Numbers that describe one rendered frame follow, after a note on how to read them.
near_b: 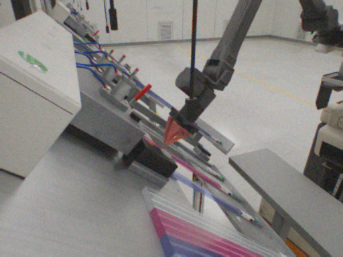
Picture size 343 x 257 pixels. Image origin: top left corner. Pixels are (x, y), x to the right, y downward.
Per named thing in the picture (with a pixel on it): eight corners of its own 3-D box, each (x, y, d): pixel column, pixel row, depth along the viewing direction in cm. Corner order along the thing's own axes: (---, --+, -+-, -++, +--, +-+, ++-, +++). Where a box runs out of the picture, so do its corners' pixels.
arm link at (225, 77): (234, 75, 70) (212, 71, 77) (212, 49, 63) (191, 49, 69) (213, 111, 70) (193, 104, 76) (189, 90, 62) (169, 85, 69)
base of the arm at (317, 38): (352, 27, 100) (323, 25, 109) (347, 14, 94) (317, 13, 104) (339, 46, 100) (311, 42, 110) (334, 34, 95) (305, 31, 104)
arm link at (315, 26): (337, 19, 98) (323, 20, 102) (331, 2, 91) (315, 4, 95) (327, 40, 98) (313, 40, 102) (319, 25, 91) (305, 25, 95)
